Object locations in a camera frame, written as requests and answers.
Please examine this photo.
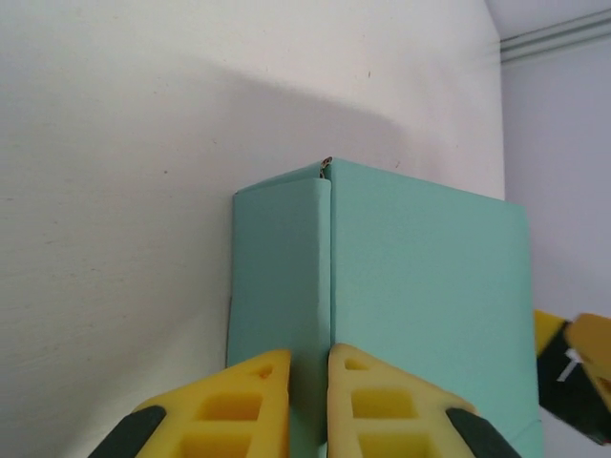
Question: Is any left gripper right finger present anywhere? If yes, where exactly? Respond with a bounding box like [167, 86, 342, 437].
[327, 343, 521, 458]

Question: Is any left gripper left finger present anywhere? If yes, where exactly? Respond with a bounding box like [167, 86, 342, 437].
[97, 347, 293, 458]

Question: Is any teal paper box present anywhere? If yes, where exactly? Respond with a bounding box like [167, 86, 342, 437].
[226, 156, 545, 458]

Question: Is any left aluminium frame post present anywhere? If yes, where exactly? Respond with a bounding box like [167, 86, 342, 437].
[498, 9, 611, 64]

